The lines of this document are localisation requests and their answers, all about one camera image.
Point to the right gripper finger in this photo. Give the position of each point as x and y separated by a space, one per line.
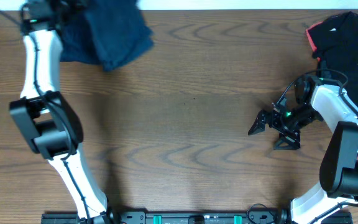
287 142
260 122

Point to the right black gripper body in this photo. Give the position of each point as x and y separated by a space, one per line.
296 119

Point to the blue denim shorts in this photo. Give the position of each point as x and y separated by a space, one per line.
119 31

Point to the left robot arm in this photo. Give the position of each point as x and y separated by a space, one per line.
47 122

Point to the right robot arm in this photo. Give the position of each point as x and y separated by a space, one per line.
325 100

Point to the black shirt with red trim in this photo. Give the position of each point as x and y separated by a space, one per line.
335 45

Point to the folded dark navy garment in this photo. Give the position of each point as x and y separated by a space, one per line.
77 41

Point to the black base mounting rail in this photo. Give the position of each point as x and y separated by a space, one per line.
137 217

